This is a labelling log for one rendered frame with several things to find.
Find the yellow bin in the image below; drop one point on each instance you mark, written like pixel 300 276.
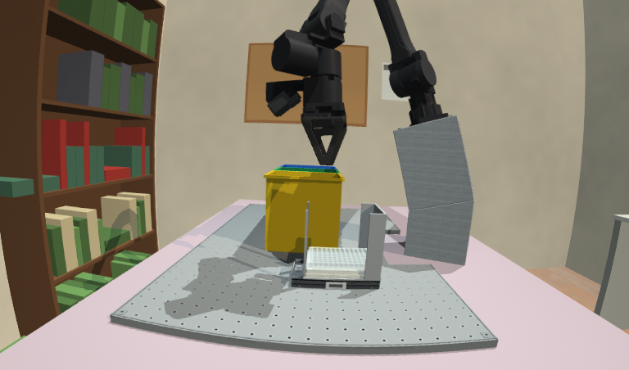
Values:
pixel 287 193

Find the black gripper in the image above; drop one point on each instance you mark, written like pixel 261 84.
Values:
pixel 326 116

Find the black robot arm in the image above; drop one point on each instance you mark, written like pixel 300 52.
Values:
pixel 294 53

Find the white well plate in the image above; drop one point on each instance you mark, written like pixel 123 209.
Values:
pixel 333 274
pixel 336 259

